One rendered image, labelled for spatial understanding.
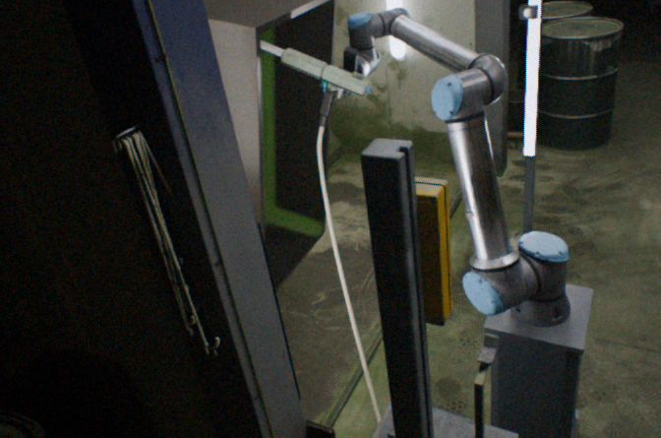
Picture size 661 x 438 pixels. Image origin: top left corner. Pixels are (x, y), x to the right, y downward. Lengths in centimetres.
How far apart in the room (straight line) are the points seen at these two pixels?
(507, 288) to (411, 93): 254
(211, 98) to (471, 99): 75
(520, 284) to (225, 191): 96
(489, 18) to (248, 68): 223
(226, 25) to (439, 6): 223
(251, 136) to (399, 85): 230
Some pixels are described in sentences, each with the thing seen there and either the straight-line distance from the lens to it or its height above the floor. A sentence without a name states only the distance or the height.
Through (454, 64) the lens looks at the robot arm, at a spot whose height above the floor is 144.
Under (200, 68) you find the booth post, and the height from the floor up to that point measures 169.
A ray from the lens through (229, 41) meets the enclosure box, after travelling 183.
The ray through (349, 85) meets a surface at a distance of 176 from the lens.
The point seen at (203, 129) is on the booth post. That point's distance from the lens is 116.
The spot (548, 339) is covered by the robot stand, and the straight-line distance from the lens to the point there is 192.
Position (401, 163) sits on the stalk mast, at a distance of 75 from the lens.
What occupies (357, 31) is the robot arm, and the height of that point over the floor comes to 152.
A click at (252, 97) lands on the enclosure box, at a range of 186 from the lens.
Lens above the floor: 196
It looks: 28 degrees down
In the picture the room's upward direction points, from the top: 9 degrees counter-clockwise
